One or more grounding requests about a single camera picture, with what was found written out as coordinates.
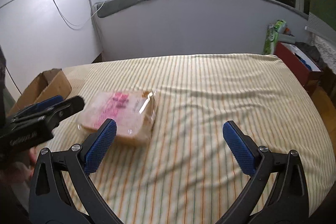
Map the red storage box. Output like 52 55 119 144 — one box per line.
274 43 322 90

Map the green plastic bag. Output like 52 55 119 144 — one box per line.
262 20 287 55

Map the bread loaf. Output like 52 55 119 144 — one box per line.
78 90 157 146

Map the lace covered side table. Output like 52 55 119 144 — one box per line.
305 12 336 74

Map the cardboard box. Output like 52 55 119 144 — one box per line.
7 68 72 117

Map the striped bed sheet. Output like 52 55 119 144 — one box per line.
41 53 333 224

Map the left hand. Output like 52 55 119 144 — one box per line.
1 147 37 184

